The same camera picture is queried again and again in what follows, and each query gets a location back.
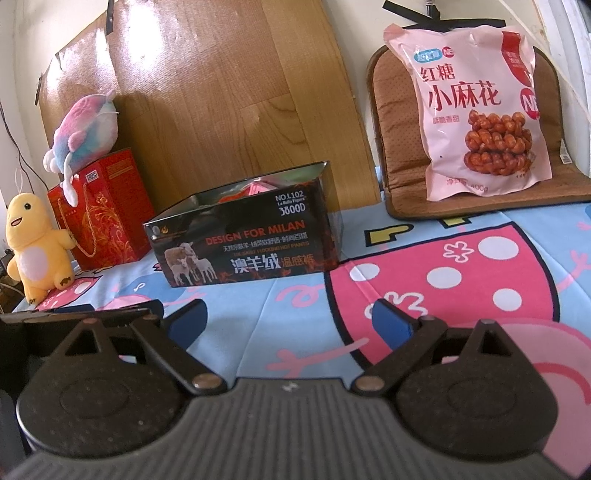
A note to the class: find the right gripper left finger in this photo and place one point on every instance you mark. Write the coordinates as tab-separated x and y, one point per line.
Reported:
165	342

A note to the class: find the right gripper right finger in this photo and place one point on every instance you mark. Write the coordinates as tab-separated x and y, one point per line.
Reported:
411	341

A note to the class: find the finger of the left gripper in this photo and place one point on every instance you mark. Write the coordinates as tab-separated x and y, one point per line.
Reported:
119	314

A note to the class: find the pink UHA candy box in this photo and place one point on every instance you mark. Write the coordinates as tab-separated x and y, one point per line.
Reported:
254	188

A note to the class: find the red gift bag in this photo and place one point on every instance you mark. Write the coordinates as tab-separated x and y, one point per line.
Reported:
107	223

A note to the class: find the yellow duck plush toy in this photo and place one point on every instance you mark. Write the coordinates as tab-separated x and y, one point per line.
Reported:
41	260

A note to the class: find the Peppa Pig bed sheet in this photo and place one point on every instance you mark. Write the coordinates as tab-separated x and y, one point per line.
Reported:
527	269

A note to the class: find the black cardboard storage box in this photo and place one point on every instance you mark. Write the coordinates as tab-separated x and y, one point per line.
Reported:
293	230

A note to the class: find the pastel plush toy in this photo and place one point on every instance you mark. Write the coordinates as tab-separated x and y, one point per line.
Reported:
87	132

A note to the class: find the wooden headboard panel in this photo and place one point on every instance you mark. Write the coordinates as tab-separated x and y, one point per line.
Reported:
211	92

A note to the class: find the brown seat cushion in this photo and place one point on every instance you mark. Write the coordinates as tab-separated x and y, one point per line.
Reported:
404	163

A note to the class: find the pink twisted-dough snack bag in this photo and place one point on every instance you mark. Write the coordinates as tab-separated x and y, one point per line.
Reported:
478	110

